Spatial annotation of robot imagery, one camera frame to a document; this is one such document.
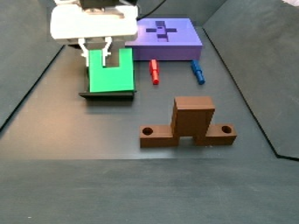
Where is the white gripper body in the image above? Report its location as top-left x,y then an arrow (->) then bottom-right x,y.
50,4 -> 137,44

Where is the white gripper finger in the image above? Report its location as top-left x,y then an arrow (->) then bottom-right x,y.
101,37 -> 112,67
78,38 -> 89,67

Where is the green U-shaped block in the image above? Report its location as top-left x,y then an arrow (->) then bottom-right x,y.
87,48 -> 134,93

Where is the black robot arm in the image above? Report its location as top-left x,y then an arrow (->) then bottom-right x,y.
49,0 -> 137,67

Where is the black angled fixture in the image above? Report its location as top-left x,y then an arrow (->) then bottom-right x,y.
78,69 -> 136,101

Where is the purple board with cross slot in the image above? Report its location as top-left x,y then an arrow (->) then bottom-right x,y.
125,18 -> 202,61

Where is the red peg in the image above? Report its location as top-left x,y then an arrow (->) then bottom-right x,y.
149,59 -> 158,85

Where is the blue peg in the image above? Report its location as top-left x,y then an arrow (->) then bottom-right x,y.
190,60 -> 205,85

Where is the brown T-shaped block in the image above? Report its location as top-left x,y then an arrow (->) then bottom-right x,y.
138,96 -> 237,148

